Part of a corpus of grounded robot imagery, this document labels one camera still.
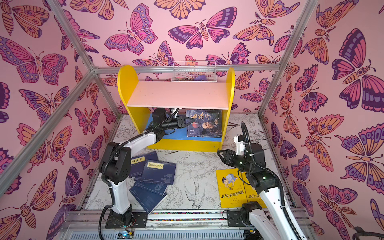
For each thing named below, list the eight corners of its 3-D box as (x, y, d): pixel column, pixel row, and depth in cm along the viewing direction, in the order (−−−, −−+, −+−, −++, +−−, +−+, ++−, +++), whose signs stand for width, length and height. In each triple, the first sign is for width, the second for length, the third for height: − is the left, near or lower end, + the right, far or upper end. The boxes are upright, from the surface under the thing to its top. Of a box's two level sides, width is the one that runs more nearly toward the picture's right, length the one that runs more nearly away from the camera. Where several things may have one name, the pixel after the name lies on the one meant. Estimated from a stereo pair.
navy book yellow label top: (144, 185, 87) (140, 181, 83) (148, 164, 96) (145, 159, 91) (174, 185, 87) (172, 181, 82) (176, 164, 96) (174, 159, 91)
